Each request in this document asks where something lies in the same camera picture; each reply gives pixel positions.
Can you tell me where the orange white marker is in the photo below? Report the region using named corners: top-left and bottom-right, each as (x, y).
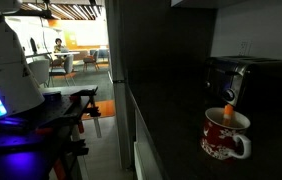
top-left (222, 103), bottom-right (235, 127)

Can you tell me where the red white floral mug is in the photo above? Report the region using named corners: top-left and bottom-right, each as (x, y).
top-left (200, 106), bottom-right (253, 161)

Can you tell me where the brown wooden chair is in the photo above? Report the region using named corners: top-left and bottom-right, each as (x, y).
top-left (82, 49), bottom-right (101, 73)

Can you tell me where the grey office chair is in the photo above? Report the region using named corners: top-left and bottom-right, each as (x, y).
top-left (48, 53), bottom-right (77, 88)

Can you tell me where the white office table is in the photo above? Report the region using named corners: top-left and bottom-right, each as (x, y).
top-left (53, 51), bottom-right (81, 57)

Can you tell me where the seated person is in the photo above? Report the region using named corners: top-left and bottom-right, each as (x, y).
top-left (53, 37), bottom-right (65, 54)

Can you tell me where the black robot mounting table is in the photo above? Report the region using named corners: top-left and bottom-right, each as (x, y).
top-left (0, 85), bottom-right (102, 180)

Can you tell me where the black toaster appliance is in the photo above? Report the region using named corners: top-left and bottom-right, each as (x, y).
top-left (203, 55), bottom-right (282, 111)

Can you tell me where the white wall outlet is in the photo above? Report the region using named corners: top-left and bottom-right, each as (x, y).
top-left (238, 40), bottom-right (253, 57)

